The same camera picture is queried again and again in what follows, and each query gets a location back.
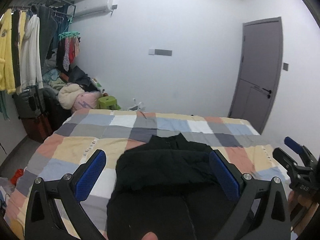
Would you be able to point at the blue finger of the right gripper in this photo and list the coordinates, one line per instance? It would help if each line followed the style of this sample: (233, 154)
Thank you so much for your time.
(285, 160)
(296, 147)

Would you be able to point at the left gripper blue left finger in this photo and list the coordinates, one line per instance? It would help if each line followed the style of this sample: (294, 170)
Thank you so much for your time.
(86, 175)

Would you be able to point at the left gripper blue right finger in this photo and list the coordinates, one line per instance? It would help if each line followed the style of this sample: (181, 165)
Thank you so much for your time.
(227, 174)

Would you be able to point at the black puffer jacket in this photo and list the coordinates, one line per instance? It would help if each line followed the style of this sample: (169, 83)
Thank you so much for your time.
(167, 187)

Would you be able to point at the metal clothes rack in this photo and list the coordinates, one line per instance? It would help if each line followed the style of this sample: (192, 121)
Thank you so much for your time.
(48, 3)

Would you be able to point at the person's right hand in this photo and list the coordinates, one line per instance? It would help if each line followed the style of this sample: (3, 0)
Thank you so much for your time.
(304, 208)

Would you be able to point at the person's left hand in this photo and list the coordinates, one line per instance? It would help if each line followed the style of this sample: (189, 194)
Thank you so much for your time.
(150, 236)

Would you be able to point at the colourful checked bed cover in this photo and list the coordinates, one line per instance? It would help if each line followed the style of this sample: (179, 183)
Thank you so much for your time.
(116, 131)

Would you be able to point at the grey door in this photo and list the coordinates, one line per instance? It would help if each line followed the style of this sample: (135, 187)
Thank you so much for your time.
(260, 67)

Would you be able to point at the green plastic stool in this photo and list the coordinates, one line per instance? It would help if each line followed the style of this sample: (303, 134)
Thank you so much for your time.
(108, 102)

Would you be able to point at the cream fluffy garment pile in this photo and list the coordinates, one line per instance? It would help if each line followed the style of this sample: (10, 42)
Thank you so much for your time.
(68, 94)

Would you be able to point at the black suitcase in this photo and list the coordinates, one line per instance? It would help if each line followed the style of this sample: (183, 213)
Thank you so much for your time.
(29, 103)

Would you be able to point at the white hanging sweater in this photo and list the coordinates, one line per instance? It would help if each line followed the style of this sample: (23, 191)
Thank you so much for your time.
(30, 64)

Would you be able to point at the yellow fleece jacket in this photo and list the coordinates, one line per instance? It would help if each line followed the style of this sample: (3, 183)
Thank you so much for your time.
(7, 70)

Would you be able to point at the green clip hanger with laundry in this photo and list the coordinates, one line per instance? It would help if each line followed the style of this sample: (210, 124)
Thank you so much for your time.
(68, 49)

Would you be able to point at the dark grey hanging garment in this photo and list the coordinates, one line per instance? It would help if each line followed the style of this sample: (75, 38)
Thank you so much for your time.
(48, 27)

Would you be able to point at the white air conditioner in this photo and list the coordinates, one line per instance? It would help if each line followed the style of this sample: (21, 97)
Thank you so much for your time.
(91, 8)

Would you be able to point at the black door handle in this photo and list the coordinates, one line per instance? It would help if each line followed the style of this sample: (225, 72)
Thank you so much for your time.
(267, 92)

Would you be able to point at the small wall switch by door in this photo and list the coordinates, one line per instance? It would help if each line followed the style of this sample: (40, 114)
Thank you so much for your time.
(285, 66)

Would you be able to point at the grey wall switch panel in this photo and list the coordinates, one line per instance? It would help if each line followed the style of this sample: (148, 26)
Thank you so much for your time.
(160, 52)

